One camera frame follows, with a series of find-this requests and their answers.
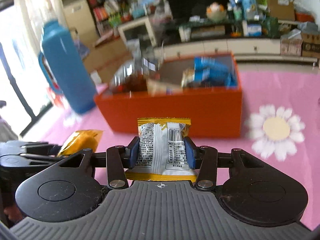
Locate yellow snack packet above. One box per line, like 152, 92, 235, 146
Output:
125, 118, 197, 182

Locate clear red-trim dark snack bag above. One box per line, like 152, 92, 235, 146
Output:
108, 57, 161, 94

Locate translucent yellow snack wrapper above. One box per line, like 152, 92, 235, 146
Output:
57, 129, 103, 157

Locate orange storage box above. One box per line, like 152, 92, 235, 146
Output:
94, 52, 242, 138

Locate beige snack packet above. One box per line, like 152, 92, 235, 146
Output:
147, 79, 183, 96

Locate gold Danisa cookie packet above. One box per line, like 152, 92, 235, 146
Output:
181, 68, 195, 89

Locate blue wrapper snack right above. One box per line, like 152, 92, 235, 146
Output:
192, 56, 238, 88

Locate blue thermos jug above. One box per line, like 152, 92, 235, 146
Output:
38, 20, 97, 114

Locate white tv cabinet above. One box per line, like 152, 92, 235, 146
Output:
154, 37, 319, 64

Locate white glass-door cabinet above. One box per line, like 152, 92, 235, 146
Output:
118, 16, 157, 47

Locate white air conditioner unit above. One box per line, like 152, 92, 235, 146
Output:
61, 0, 99, 47

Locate fruit bowl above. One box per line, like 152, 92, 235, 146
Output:
206, 3, 227, 22

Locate dark bookshelf with books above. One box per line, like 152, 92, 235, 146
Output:
87, 0, 133, 36

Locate cardboard box on cabinet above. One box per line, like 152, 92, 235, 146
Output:
267, 0, 296, 21

